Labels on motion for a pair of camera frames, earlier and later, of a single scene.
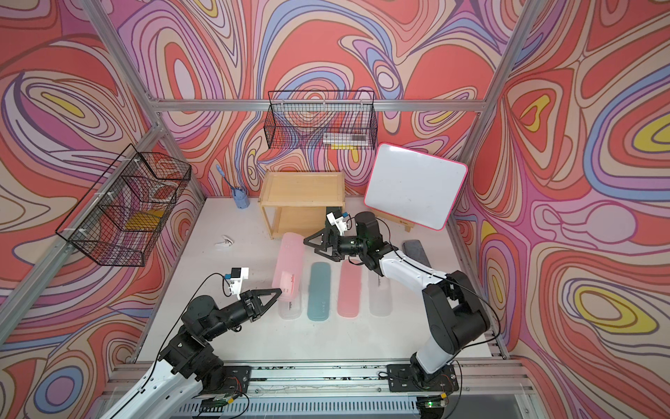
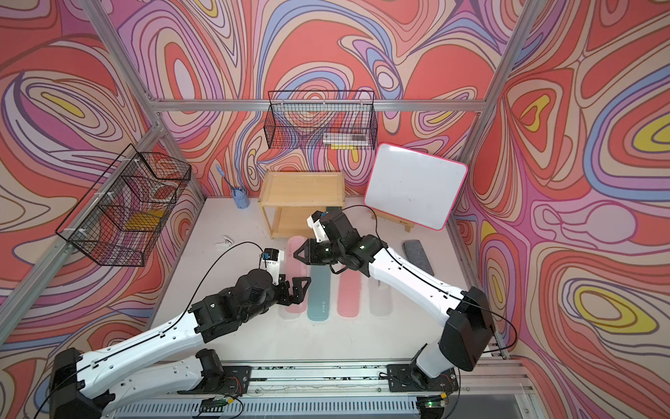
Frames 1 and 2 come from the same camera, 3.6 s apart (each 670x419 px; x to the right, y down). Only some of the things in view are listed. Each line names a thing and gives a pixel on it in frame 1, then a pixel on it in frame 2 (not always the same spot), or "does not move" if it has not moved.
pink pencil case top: x=349 y=291 does not move
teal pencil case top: x=319 y=286 does not move
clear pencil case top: x=380 y=295 does not move
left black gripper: x=250 y=298 to x=298 y=294
